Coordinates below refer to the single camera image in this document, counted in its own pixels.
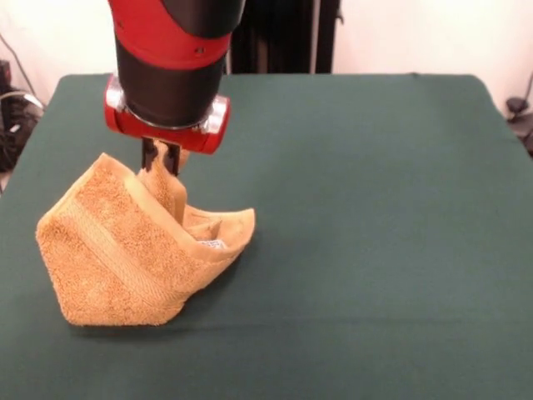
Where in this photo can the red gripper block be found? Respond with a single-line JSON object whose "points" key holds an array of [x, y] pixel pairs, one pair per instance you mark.
{"points": [[195, 139]]}

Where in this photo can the tan terry towel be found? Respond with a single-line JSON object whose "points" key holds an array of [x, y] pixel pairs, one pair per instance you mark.
{"points": [[116, 250]]}

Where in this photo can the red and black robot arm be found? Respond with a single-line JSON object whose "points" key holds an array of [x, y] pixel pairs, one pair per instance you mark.
{"points": [[166, 75]]}

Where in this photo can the black equipment pile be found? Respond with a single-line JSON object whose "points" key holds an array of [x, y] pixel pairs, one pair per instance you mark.
{"points": [[16, 125]]}

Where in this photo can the dark green tablecloth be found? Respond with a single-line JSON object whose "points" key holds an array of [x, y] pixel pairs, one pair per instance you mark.
{"points": [[375, 250]]}

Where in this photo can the black wheeled stand foot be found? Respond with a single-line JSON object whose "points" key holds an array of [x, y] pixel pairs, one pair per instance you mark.
{"points": [[518, 108]]}

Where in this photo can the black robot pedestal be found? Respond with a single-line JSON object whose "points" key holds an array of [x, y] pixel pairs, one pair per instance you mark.
{"points": [[283, 37]]}

